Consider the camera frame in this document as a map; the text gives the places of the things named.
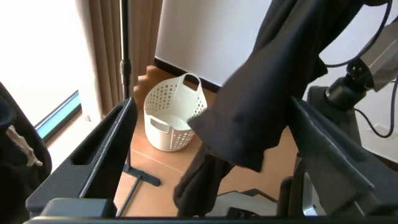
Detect black cable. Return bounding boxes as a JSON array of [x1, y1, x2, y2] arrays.
[[323, 0, 394, 68], [354, 76, 398, 139]]

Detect window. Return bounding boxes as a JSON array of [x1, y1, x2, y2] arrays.
[[0, 0, 94, 144]]

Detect black garment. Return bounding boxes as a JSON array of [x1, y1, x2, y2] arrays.
[[0, 81, 53, 224], [173, 0, 371, 218]]

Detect brown curtain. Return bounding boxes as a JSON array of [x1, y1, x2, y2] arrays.
[[74, 0, 164, 116]]

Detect black clothes rack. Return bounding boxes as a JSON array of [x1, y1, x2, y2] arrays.
[[116, 0, 162, 218]]

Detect white laundry basket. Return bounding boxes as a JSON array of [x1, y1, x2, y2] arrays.
[[143, 73, 208, 153]]

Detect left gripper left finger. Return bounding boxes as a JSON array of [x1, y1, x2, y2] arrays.
[[25, 96, 139, 219]]

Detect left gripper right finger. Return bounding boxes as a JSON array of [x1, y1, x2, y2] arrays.
[[284, 96, 398, 217]]

